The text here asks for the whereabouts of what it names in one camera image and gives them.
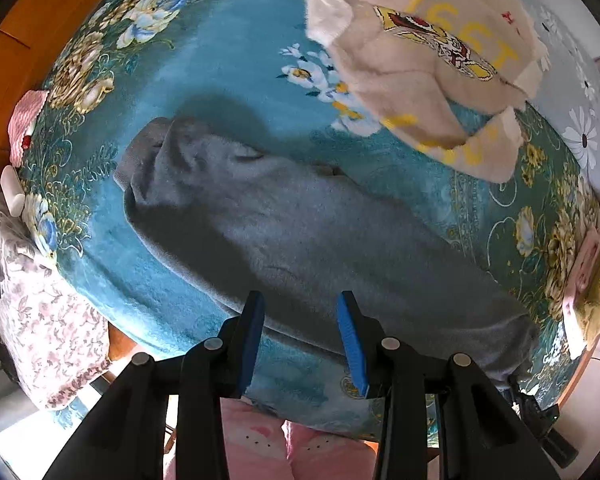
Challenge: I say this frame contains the grey sweatpants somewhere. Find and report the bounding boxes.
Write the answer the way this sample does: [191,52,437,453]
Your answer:
[114,118,538,384]

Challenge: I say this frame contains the pink knitted cloth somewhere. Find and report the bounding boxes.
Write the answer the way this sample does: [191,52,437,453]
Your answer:
[7,90,50,168]

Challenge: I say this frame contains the pink and olive folded clothes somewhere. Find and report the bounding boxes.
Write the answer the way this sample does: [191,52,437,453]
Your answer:
[562,228,600,360]

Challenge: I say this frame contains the pink floral bedsheet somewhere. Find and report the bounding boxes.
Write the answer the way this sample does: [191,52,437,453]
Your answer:
[0,194,110,411]

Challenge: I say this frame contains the teal floral blanket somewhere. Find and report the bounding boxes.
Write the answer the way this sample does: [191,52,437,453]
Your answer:
[20,0,600,406]

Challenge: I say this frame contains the white cylindrical bottle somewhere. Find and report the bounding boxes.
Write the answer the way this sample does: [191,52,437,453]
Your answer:
[0,165,26,217]

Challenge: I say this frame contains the beige fleece sweater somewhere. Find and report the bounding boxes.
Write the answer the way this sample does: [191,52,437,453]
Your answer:
[304,0,547,183]

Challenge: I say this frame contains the orange wooden headboard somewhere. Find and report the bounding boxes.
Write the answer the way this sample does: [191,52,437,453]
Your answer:
[0,0,100,175]

